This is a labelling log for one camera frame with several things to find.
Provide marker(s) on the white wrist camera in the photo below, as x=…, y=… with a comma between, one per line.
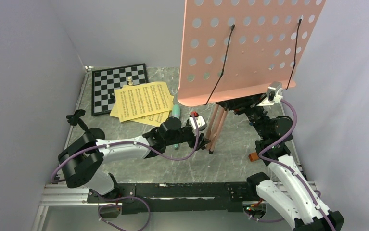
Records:
x=273, y=95
x=197, y=121

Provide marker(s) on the mint green toy recorder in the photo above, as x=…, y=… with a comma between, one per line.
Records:
x=176, y=111

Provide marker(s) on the black clamp knob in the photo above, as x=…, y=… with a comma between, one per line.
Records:
x=75, y=119

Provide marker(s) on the orange blue toy block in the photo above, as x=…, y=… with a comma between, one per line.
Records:
x=253, y=157

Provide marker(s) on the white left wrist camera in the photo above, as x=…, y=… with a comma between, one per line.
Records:
x=197, y=121

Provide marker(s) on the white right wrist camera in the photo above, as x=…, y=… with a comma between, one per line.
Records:
x=273, y=95

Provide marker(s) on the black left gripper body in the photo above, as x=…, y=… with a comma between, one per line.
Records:
x=185, y=135

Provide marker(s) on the black white chessboard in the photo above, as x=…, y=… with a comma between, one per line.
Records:
x=106, y=81

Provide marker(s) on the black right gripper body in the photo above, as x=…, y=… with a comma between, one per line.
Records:
x=257, y=115

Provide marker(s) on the yellow sheet music bottom page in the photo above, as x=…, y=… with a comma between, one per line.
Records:
x=152, y=118

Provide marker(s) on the yellow sheet music page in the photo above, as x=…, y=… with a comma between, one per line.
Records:
x=144, y=100
x=152, y=118

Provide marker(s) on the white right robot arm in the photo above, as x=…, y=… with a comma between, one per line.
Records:
x=301, y=207

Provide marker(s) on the pink perforated music stand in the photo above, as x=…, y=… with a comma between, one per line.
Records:
x=237, y=48

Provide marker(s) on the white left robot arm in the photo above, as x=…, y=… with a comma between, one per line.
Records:
x=80, y=163

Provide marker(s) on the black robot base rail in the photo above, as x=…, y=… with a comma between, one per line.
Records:
x=181, y=197

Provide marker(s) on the yellow sheet music top page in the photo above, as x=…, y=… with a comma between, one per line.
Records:
x=144, y=100

